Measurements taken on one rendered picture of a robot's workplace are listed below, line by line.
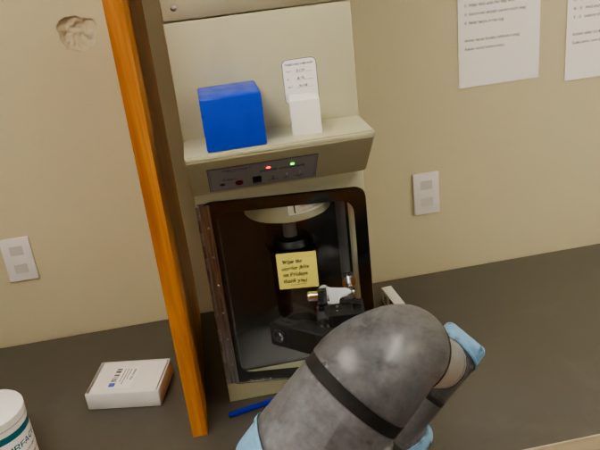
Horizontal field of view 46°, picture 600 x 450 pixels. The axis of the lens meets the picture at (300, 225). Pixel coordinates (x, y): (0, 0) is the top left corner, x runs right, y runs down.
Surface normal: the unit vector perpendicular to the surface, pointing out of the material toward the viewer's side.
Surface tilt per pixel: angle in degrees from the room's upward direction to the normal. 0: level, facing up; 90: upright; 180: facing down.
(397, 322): 22
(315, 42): 90
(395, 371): 55
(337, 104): 90
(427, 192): 90
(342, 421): 66
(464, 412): 0
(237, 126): 90
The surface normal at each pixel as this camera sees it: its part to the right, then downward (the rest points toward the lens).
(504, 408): -0.11, -0.92
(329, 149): 0.19, 0.91
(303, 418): -0.43, -0.32
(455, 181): 0.16, 0.37
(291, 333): -0.52, 0.39
